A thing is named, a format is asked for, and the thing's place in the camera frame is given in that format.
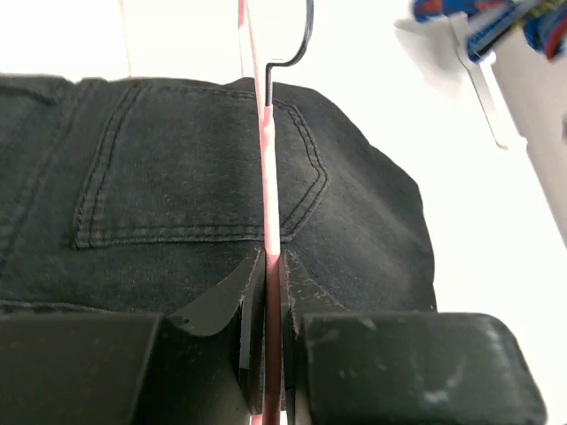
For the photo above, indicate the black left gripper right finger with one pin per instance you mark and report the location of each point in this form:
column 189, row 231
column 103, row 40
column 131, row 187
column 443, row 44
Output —
column 343, row 367

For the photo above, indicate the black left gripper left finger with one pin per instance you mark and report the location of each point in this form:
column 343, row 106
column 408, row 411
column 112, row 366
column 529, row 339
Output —
column 198, row 365

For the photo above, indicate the black denim trousers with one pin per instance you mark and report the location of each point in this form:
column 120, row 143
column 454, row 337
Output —
column 141, row 195

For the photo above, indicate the pink clothes hanger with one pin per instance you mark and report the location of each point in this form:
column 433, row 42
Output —
column 271, row 404

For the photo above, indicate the white clothes rack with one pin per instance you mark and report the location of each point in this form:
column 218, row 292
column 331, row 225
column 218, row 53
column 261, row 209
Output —
column 522, row 95

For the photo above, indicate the blue patterned garment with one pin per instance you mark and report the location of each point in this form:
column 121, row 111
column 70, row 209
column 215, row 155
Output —
column 490, row 22

